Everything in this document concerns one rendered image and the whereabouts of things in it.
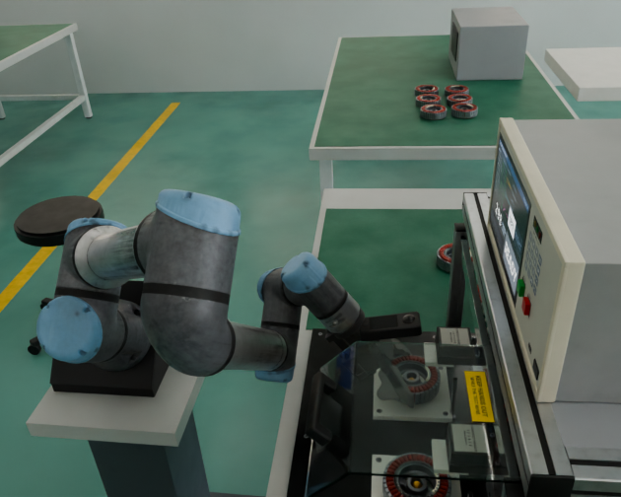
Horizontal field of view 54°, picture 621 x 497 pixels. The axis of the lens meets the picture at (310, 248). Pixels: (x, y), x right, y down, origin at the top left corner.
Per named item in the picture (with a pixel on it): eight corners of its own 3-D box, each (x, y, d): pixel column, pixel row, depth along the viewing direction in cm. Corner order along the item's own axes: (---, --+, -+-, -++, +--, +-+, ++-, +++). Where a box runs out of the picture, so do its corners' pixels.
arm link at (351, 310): (349, 283, 116) (346, 310, 109) (363, 300, 118) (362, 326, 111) (317, 301, 119) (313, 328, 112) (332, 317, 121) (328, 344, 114)
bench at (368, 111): (316, 301, 281) (309, 148, 241) (341, 145, 437) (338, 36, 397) (567, 307, 268) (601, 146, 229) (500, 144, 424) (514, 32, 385)
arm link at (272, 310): (248, 320, 122) (277, 321, 113) (256, 264, 124) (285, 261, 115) (282, 325, 126) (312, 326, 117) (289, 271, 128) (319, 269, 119)
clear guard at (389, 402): (304, 500, 77) (302, 469, 74) (320, 369, 98) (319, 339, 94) (574, 517, 74) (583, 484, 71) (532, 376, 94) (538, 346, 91)
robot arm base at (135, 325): (82, 371, 131) (57, 371, 121) (87, 300, 133) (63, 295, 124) (150, 371, 129) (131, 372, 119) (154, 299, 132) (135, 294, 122)
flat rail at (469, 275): (510, 511, 74) (513, 495, 72) (457, 244, 126) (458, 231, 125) (519, 512, 74) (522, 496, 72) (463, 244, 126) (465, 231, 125)
